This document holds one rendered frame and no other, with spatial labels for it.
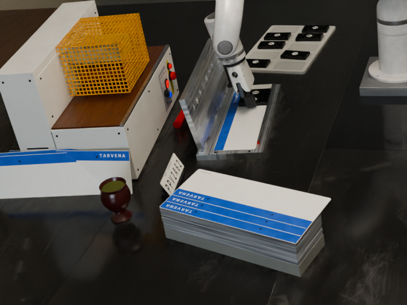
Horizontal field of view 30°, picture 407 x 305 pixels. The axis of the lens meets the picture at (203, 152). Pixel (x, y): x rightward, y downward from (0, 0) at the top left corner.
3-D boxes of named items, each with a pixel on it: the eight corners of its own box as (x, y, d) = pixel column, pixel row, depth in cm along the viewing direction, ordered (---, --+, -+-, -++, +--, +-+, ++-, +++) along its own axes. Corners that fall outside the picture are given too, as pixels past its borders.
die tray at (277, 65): (304, 74, 269) (304, 71, 268) (234, 71, 281) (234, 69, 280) (336, 28, 299) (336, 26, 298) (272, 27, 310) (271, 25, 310)
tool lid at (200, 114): (184, 99, 220) (178, 100, 221) (205, 153, 229) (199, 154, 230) (213, 37, 257) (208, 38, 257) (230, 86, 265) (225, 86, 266)
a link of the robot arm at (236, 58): (240, 54, 235) (243, 63, 236) (244, 42, 242) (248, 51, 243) (215, 61, 238) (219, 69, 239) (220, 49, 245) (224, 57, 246)
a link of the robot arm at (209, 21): (243, 52, 235) (242, 42, 243) (229, 14, 229) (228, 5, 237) (218, 62, 236) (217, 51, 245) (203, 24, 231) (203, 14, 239)
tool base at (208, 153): (263, 158, 226) (262, 148, 224) (197, 160, 231) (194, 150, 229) (281, 89, 262) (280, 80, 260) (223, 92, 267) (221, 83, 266)
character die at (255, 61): (266, 68, 276) (265, 65, 276) (241, 67, 280) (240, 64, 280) (270, 62, 280) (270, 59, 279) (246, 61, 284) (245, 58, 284)
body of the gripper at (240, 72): (241, 62, 236) (253, 92, 241) (246, 48, 244) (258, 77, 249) (218, 67, 238) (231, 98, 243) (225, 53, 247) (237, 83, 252)
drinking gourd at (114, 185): (117, 230, 207) (108, 196, 202) (100, 218, 213) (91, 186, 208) (142, 215, 212) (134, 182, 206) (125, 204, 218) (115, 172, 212)
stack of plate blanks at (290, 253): (324, 244, 187) (321, 212, 182) (300, 277, 179) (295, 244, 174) (193, 210, 209) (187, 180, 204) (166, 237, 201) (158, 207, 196)
